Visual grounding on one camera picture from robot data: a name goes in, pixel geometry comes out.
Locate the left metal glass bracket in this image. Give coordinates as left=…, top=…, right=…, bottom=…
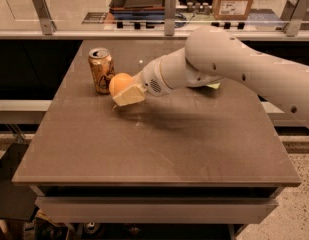
left=32, top=0, right=56, bottom=35

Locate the middle metal glass bracket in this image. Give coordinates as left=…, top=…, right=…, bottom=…
left=164, top=0, right=176, bottom=36

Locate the green snack bag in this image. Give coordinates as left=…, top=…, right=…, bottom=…
left=206, top=83, right=220, bottom=90

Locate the metal glass bracket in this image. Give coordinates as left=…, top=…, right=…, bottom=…
left=32, top=0, right=56, bottom=35
left=164, top=0, right=176, bottom=36
left=281, top=0, right=309, bottom=37

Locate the right metal glass bracket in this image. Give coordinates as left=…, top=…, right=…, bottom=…
left=281, top=0, right=309, bottom=37

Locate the orange fruit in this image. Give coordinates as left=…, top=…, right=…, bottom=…
left=109, top=73, right=133, bottom=96

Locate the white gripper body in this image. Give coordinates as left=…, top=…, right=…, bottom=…
left=133, top=57, right=172, bottom=97

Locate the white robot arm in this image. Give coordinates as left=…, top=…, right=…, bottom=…
left=109, top=26, right=309, bottom=129

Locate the orange soda can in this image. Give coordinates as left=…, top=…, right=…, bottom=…
left=88, top=47, right=115, bottom=94

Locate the cardboard box with label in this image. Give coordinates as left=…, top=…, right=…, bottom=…
left=212, top=0, right=253, bottom=20

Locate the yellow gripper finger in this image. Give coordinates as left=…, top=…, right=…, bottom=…
left=113, top=84, right=145, bottom=106

